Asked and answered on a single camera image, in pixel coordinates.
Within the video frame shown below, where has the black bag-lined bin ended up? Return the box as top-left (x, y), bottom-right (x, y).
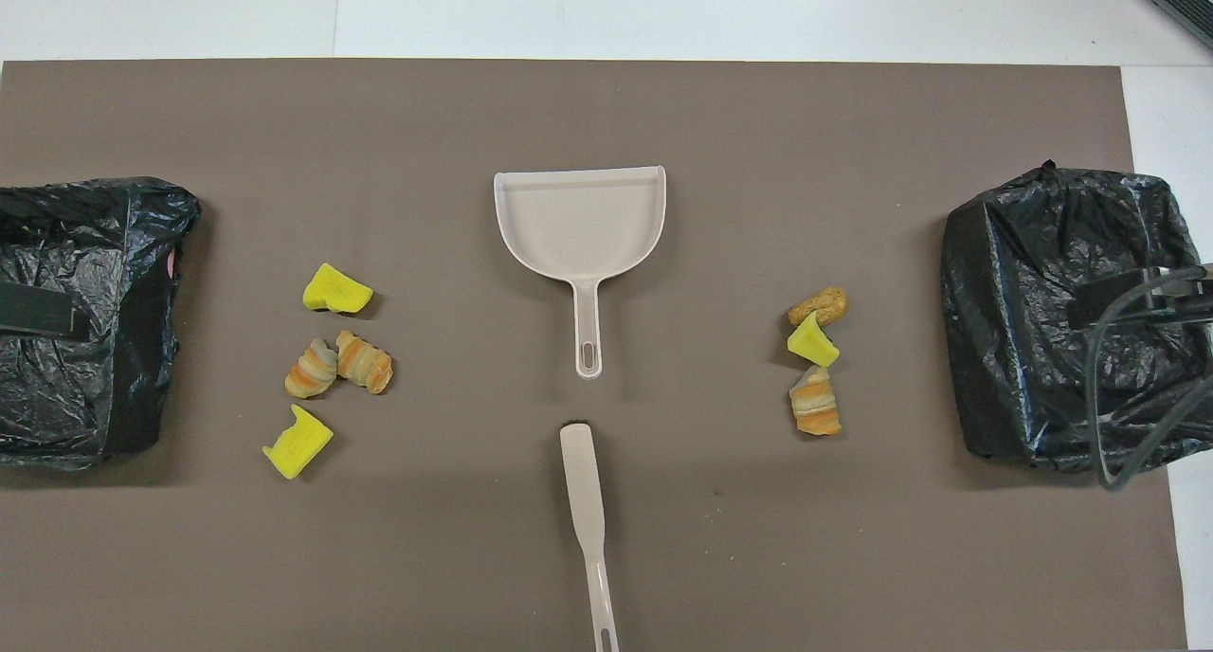
top-left (0, 176), bottom-right (203, 471)
top-left (941, 159), bottom-right (1213, 478)

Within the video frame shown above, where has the small yellow sponge wedge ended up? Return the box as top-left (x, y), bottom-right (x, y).
top-left (787, 311), bottom-right (842, 369)

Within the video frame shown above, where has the brown bread nugget toy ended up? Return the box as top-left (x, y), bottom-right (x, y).
top-left (788, 286), bottom-right (850, 329)

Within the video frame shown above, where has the brown table mat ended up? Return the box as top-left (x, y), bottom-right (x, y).
top-left (0, 60), bottom-right (1190, 652)

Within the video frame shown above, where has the yellow sponge piece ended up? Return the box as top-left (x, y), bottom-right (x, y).
top-left (301, 262), bottom-right (375, 315)
top-left (262, 404), bottom-right (335, 480)

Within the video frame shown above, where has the beige hand brush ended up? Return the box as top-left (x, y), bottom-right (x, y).
top-left (559, 418), bottom-right (622, 652)

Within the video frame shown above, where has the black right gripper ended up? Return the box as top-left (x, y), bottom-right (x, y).
top-left (1069, 263), bottom-right (1213, 330)

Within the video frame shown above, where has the beige plastic dustpan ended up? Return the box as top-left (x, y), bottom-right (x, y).
top-left (493, 165), bottom-right (668, 381)

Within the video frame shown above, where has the striped orange croissant toy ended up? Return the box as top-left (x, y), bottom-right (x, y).
top-left (335, 329), bottom-right (395, 395)
top-left (789, 365), bottom-right (843, 437)
top-left (284, 337), bottom-right (340, 399)

